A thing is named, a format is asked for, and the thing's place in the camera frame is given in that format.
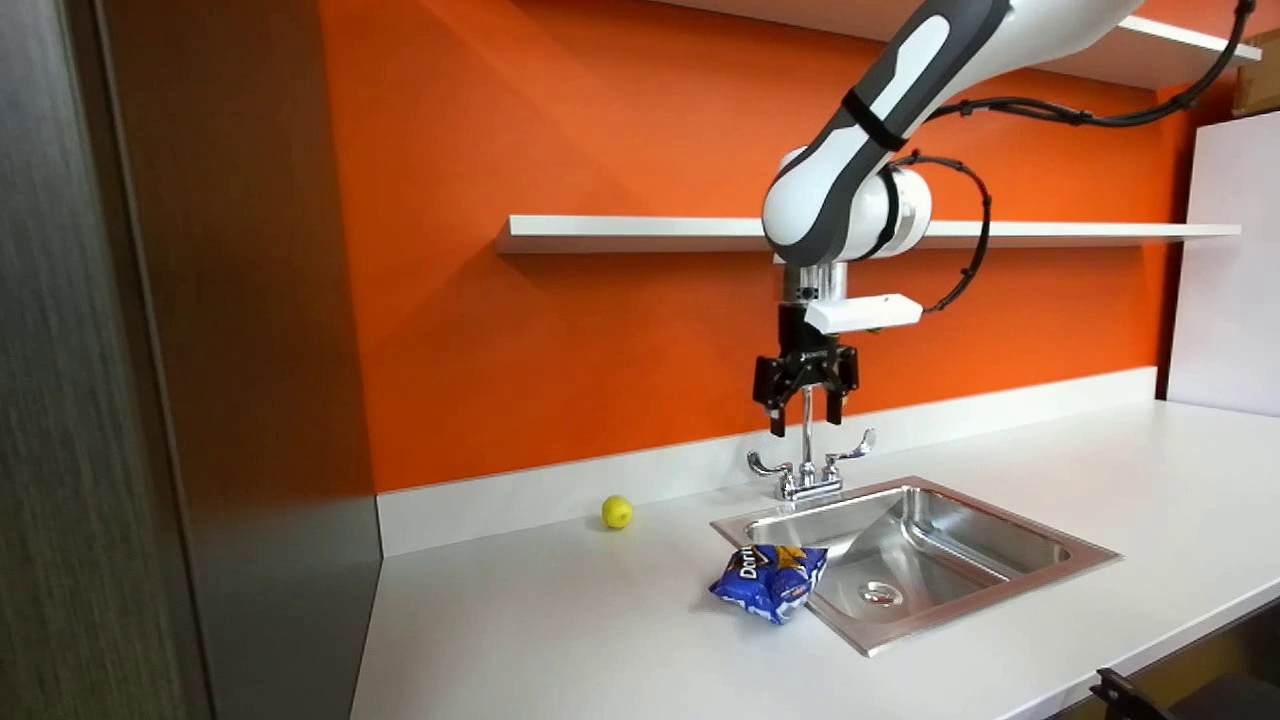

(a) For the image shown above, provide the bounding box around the white tall cabinet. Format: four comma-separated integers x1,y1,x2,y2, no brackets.
1162,112,1280,419

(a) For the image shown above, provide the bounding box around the round sink drain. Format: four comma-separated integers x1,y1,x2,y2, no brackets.
855,574,910,611

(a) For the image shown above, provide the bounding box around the white wall shelf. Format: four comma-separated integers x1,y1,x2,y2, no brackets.
494,211,1245,259

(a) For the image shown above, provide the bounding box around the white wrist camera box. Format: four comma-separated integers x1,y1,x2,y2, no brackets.
797,293,926,336

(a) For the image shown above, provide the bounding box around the dark cabinet panel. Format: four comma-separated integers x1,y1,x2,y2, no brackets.
0,0,386,720

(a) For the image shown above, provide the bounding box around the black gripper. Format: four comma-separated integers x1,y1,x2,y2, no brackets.
753,300,864,441

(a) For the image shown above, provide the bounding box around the yellow ball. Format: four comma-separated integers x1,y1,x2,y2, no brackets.
596,492,638,534

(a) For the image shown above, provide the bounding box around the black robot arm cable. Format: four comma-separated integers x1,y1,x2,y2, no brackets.
891,0,1262,316

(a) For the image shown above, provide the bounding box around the chrome faucet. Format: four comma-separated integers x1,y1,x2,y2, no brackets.
745,382,878,512

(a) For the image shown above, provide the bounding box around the stainless steel sink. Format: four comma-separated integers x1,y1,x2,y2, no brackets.
709,471,1119,659

